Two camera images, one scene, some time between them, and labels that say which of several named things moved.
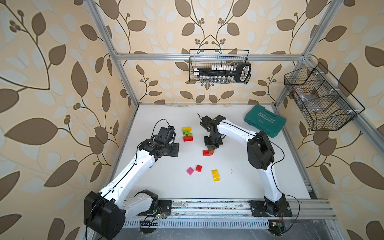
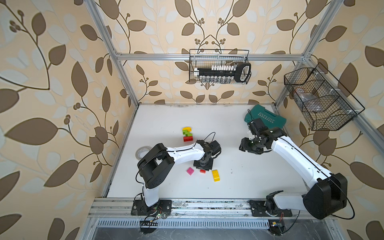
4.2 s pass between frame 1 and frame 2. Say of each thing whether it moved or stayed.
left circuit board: stayed
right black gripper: moved
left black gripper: moved
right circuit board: stayed
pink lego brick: stayed
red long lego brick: stayed
